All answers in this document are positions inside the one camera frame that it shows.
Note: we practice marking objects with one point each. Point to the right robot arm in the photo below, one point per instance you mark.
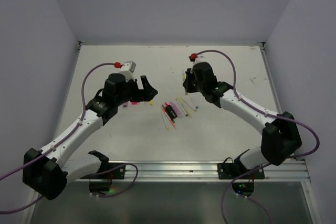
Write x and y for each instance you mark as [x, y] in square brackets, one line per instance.
[279, 137]

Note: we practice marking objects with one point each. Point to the orange clear pen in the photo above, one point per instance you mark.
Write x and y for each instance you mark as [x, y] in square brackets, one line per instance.
[170, 120]

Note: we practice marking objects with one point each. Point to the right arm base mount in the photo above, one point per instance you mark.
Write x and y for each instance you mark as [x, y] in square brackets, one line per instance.
[232, 168]

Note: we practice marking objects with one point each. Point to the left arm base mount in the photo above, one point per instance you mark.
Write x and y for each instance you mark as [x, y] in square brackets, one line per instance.
[101, 184]

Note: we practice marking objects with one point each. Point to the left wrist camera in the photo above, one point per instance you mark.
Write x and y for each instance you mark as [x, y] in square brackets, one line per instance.
[128, 69]

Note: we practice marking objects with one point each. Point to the lilac highlighter body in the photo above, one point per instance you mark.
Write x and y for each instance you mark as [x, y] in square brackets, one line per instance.
[176, 110]

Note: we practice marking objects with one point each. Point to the white green marker body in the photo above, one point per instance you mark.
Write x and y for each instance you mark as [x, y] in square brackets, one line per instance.
[182, 108]

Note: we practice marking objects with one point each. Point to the olive clear pen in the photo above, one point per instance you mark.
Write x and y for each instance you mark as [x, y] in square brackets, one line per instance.
[184, 78]

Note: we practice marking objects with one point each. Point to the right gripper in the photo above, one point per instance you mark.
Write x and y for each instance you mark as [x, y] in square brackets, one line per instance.
[187, 83]

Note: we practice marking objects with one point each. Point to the yellow cap clear pen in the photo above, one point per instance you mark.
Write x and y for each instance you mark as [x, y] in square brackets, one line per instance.
[164, 118]

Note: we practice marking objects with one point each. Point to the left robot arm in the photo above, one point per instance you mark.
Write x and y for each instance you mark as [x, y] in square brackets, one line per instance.
[44, 169]

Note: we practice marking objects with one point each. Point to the aluminium front rail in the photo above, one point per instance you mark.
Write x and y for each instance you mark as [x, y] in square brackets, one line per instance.
[289, 171]

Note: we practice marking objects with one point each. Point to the white blue marker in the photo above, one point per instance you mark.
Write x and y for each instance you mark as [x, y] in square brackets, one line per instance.
[194, 102]

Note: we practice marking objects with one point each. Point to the black pink highlighter body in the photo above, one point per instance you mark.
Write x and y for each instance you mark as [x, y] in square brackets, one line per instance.
[170, 110]

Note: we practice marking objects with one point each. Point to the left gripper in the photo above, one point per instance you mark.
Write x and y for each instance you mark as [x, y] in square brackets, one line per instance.
[146, 94]

